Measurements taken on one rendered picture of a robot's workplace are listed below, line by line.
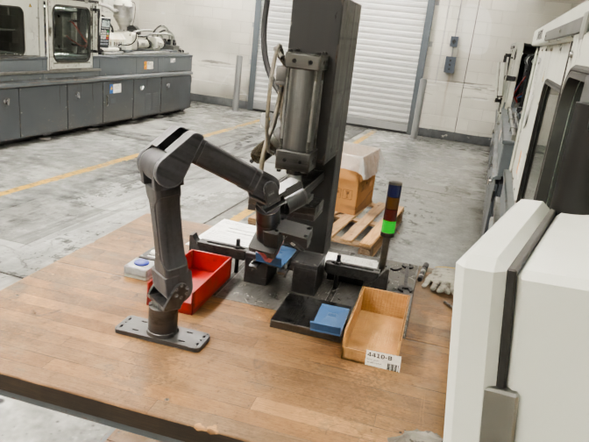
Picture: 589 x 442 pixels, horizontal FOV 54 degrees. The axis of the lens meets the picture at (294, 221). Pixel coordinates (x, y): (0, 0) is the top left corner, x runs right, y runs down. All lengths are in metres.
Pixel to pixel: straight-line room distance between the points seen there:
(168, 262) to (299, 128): 0.48
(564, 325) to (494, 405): 0.06
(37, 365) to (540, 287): 1.06
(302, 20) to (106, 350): 0.90
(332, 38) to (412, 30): 9.15
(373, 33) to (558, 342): 10.48
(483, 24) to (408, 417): 9.69
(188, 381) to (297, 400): 0.21
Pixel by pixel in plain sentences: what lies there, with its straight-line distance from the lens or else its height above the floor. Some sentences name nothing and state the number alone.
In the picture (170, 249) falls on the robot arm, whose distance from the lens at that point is 1.22.
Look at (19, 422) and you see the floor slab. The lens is 2.64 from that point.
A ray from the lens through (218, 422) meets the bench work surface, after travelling 1.09.
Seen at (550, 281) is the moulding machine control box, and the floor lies 1.46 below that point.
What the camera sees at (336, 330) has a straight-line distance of 1.33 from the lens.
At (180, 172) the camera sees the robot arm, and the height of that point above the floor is 1.28.
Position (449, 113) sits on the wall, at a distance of 10.67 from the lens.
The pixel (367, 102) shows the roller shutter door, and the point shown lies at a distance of 10.80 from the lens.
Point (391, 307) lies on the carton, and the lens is 1.50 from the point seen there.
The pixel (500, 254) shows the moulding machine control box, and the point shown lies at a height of 1.46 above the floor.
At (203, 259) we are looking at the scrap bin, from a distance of 1.63.
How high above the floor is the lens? 1.56
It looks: 18 degrees down
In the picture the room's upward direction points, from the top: 6 degrees clockwise
